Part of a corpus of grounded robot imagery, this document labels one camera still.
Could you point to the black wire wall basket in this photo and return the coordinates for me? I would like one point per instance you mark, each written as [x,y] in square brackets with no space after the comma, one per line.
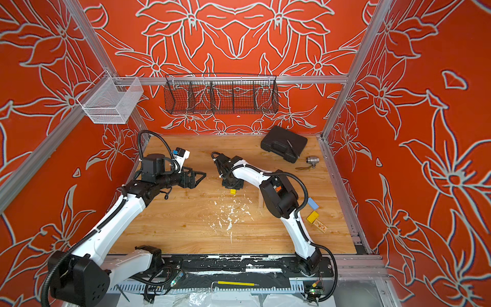
[221,94]

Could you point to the small silver metal fitting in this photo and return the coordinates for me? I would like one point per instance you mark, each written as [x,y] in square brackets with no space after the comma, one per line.
[312,161]

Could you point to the yellow block middle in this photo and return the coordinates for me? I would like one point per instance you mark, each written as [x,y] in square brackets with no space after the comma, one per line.
[313,216]

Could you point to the white mesh wall basket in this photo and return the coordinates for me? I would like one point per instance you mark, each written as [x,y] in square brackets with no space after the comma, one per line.
[111,103]

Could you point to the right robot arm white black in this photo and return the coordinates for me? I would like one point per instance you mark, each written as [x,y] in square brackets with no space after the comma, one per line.
[284,195]

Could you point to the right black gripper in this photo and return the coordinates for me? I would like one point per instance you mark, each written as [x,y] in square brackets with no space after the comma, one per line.
[228,183]

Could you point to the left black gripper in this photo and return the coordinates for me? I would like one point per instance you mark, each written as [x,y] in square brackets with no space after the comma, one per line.
[192,183]

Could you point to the light blue block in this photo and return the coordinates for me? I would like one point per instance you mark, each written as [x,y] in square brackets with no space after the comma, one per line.
[313,204]

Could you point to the printed natural wood block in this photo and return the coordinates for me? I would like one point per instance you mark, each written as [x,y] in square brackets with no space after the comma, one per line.
[320,226]

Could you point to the yellow pencil on rail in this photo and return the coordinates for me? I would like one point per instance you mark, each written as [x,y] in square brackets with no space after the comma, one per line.
[242,284]

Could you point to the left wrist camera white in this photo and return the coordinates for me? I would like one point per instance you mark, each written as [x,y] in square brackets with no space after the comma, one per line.
[180,154]

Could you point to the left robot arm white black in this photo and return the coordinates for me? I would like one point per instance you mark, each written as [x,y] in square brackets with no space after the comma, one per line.
[82,275]

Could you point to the black plastic tool case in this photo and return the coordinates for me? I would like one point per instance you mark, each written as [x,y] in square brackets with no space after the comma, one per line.
[284,143]

